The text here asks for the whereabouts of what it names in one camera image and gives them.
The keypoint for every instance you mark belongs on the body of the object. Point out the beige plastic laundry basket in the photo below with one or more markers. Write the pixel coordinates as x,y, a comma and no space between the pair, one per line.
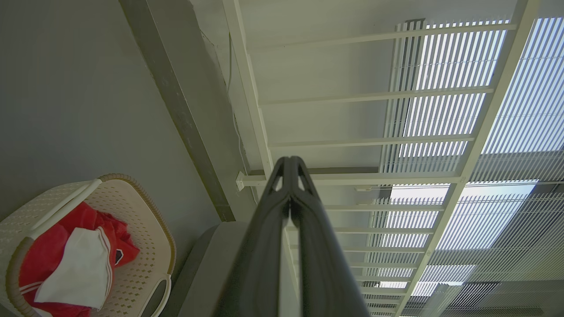
145,229

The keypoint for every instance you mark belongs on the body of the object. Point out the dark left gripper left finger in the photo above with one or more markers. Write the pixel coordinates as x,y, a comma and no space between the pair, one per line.
260,246

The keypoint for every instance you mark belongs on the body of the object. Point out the white window blinds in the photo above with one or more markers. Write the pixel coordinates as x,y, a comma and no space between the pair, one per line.
506,88

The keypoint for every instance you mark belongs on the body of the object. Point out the grey fabric sofa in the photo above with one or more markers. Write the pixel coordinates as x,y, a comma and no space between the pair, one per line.
207,268

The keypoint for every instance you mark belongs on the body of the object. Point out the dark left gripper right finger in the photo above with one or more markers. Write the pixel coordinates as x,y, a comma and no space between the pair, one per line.
321,264

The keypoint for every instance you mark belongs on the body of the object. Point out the white garment with red stripes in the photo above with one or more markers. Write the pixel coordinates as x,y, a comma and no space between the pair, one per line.
79,268

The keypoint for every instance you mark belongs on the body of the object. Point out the white railing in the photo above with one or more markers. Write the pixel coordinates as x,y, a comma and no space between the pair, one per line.
374,94

